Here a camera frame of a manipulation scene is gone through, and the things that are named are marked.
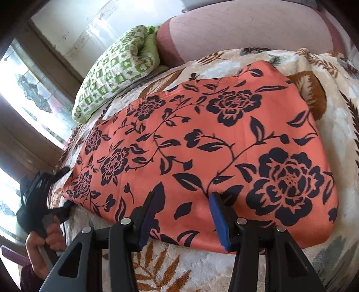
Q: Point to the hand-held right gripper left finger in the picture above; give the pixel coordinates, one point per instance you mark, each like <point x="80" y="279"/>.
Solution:
<point x="151" y="210"/>

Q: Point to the green patterned pillow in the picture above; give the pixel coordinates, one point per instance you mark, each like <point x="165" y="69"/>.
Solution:
<point x="112" y="70"/>

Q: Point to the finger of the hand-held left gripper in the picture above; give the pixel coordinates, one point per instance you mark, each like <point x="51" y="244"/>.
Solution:
<point x="63" y="212"/>
<point x="62" y="172"/>

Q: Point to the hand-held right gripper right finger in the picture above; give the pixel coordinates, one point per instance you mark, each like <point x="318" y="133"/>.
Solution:
<point x="220" y="221"/>

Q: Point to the brown fringed bedcover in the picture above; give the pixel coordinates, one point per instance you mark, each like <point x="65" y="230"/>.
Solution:
<point x="67" y="146"/>

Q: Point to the leaded glass door pane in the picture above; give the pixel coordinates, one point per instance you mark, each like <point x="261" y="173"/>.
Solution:
<point x="36" y="92"/>

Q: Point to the orange floral garment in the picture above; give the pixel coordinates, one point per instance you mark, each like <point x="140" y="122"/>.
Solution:
<point x="196" y="126"/>

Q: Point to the person's left hand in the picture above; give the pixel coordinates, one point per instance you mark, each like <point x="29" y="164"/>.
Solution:
<point x="57" y="237"/>

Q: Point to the dark wooden door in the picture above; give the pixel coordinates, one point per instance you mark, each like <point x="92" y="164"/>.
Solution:
<point x="28" y="151"/>

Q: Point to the person's left forearm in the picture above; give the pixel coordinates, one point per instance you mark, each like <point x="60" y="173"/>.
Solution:
<point x="30" y="280"/>

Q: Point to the leaded glass side window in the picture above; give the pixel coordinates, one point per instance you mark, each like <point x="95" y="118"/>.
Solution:
<point x="7" y="191"/>

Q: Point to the pink bolster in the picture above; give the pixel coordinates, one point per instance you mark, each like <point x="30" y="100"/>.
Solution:
<point x="238" y="31"/>

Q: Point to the leaf-print blanket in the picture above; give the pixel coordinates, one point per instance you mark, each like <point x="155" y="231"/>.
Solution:
<point x="336" y="126"/>

